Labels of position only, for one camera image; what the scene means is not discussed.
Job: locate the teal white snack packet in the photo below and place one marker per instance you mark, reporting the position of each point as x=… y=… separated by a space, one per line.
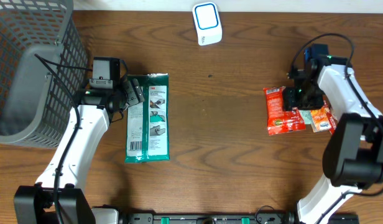
x=306 y=115

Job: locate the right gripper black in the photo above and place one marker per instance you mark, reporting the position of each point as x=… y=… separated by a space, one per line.
x=290 y=100

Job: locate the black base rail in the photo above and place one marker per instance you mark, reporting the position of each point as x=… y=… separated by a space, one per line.
x=210 y=217

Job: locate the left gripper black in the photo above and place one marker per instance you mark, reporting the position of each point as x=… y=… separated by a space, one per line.
x=134 y=90

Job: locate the white barcode scanner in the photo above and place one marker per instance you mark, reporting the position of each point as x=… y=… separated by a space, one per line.
x=207 y=23

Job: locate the small red wrapper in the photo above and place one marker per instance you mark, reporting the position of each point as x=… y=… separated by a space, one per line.
x=331 y=118

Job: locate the grey plastic mesh basket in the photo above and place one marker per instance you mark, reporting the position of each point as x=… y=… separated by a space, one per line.
x=40 y=53

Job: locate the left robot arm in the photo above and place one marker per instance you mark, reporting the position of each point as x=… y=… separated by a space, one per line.
x=58 y=194

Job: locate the orange white small packet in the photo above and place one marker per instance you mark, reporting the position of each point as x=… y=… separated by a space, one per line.
x=319 y=120

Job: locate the green white snack bag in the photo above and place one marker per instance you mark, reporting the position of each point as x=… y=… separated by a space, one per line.
x=147 y=119

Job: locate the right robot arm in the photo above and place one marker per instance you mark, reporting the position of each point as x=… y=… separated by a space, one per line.
x=353 y=158

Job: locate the red snack packet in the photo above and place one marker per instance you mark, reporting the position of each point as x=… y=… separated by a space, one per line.
x=278 y=120

